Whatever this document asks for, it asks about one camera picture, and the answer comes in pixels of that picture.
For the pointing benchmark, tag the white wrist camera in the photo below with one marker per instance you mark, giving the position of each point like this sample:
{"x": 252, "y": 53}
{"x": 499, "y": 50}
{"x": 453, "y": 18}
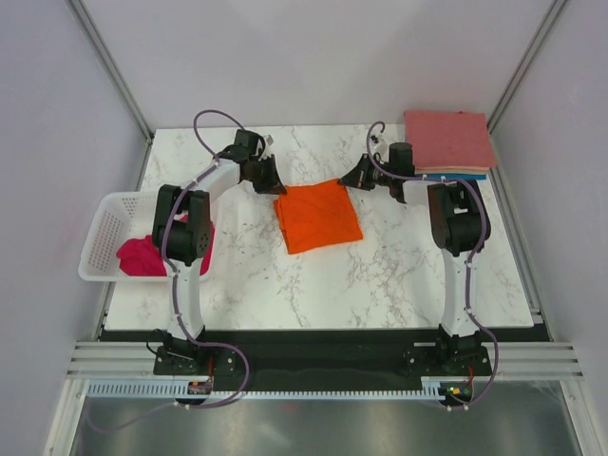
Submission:
{"x": 378, "y": 145}
{"x": 265, "y": 143}

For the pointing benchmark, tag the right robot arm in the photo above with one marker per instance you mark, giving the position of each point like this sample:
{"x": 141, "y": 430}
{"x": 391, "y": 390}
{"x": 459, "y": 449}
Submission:
{"x": 459, "y": 226}

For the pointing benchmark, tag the folded pink t-shirt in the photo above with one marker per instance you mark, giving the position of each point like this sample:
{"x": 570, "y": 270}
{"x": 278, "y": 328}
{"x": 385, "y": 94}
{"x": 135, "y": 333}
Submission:
{"x": 449, "y": 140}

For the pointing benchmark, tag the right aluminium frame post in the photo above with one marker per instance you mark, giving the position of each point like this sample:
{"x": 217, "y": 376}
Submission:
{"x": 534, "y": 48}

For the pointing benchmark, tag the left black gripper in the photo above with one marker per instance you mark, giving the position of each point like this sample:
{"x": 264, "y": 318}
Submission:
{"x": 274, "y": 185}

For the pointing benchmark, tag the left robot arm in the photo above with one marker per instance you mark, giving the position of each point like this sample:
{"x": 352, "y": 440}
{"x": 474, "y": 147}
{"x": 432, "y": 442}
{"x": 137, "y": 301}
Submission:
{"x": 182, "y": 224}

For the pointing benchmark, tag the left aluminium frame post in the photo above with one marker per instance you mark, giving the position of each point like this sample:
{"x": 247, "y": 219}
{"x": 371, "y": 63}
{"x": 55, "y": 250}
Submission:
{"x": 95, "y": 38}

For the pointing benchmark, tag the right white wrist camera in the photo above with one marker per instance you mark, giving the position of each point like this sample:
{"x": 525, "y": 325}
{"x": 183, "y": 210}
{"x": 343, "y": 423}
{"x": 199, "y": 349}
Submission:
{"x": 378, "y": 145}

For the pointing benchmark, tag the white slotted cable duct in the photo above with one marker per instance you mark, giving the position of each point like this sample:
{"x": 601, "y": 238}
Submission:
{"x": 193, "y": 390}

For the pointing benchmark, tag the white plastic basket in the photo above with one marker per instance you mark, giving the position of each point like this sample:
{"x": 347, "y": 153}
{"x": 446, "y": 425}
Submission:
{"x": 120, "y": 217}

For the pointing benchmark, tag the folded peach t-shirt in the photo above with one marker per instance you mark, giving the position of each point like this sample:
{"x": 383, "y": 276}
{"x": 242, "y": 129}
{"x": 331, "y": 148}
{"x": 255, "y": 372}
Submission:
{"x": 452, "y": 170}

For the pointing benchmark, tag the aluminium frame post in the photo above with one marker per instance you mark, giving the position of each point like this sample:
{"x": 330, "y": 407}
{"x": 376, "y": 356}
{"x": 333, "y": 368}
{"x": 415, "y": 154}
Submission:
{"x": 95, "y": 38}
{"x": 534, "y": 48}

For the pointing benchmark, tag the magenta t-shirt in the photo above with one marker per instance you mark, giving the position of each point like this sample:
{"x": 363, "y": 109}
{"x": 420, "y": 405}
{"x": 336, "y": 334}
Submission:
{"x": 139, "y": 257}

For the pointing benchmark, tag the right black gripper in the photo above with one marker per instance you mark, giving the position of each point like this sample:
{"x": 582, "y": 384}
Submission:
{"x": 358, "y": 175}

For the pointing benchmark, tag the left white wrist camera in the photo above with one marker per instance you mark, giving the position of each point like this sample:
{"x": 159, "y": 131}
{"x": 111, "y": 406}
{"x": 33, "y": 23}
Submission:
{"x": 265, "y": 143}

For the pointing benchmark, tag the orange t-shirt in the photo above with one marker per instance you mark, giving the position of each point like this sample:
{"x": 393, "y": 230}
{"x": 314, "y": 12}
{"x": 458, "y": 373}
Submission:
{"x": 314, "y": 216}

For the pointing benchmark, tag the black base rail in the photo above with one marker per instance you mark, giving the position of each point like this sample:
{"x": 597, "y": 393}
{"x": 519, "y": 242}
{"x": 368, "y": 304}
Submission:
{"x": 316, "y": 359}

